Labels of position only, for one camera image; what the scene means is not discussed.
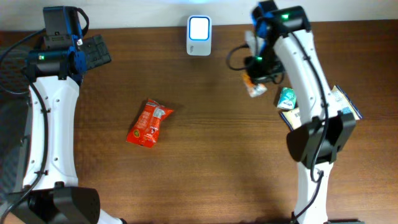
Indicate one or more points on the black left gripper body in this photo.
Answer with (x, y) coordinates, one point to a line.
(99, 53)

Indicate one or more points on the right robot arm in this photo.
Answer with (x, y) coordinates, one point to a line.
(282, 43)

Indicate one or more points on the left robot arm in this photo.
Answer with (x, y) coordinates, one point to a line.
(55, 70)

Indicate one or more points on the cream snack bag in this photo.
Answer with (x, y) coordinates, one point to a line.
(292, 117)

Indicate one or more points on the teal tissue pack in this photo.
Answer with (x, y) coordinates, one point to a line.
(287, 100)

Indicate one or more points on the red snack pouch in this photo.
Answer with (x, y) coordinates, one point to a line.
(146, 129)

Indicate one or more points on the white barcode scanner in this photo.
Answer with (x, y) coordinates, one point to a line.
(199, 32)

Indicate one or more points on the grey plastic mesh basket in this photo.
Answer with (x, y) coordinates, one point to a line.
(14, 116)

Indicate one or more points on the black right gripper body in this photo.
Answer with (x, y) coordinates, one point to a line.
(261, 69)

